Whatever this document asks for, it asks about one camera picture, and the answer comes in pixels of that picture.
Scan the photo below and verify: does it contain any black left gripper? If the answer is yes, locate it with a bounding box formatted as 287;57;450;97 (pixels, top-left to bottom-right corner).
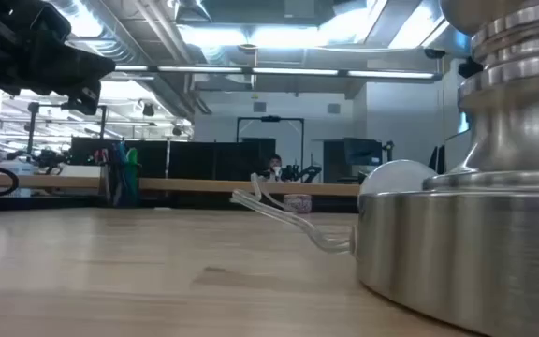
0;0;117;116

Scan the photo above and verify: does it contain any white plastic box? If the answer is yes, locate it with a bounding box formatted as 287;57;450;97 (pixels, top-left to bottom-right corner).
0;158;36;198

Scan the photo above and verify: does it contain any black office partition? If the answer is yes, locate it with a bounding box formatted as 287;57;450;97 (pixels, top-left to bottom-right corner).
70;136;278;182

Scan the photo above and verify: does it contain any large tan desk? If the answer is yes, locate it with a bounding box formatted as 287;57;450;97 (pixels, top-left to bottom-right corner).
0;172;360;197

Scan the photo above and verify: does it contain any person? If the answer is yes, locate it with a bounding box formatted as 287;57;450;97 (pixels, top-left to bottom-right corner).
265;153;285;183

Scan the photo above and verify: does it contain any long ceiling light strip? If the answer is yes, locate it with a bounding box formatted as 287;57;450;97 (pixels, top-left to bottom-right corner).
114;65;442;81

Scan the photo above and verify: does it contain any black computer monitor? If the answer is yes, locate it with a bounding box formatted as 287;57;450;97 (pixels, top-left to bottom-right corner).
342;137;384;168

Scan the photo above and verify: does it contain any black gantry frame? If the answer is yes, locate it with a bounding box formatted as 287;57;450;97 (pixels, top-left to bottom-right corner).
235;114;306;184

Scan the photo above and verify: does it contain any clear lamp cord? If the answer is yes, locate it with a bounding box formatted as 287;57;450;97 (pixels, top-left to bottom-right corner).
229;171;357;256

